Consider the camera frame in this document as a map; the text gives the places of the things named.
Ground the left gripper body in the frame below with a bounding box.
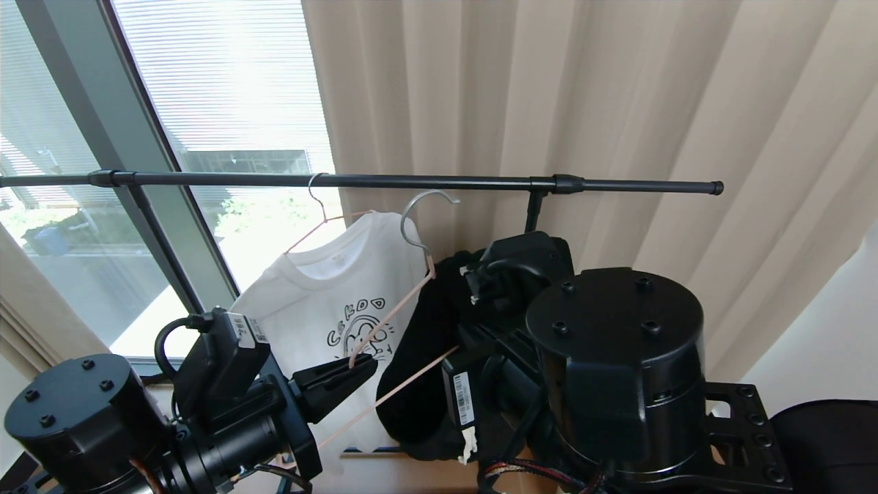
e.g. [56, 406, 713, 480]
[175, 353, 324, 494]

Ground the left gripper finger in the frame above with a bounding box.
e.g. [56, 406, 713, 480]
[302, 370, 377, 425]
[292, 353, 379, 393]

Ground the white printed t-shirt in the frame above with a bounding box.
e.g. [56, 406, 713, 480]
[229, 211, 431, 475]

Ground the black garment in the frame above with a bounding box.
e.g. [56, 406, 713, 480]
[375, 250, 489, 464]

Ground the pink clothes hanger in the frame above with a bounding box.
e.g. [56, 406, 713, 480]
[283, 172, 375, 255]
[317, 189, 462, 451]

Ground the black clothes rack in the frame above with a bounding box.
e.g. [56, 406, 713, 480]
[0, 169, 725, 458]

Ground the window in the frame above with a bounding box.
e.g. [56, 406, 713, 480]
[0, 0, 345, 377]

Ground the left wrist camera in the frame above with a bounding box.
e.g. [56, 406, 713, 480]
[154, 307, 272, 416]

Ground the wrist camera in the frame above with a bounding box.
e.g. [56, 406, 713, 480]
[442, 346, 500, 430]
[154, 307, 272, 416]

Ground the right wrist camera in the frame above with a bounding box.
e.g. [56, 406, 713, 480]
[442, 346, 500, 430]

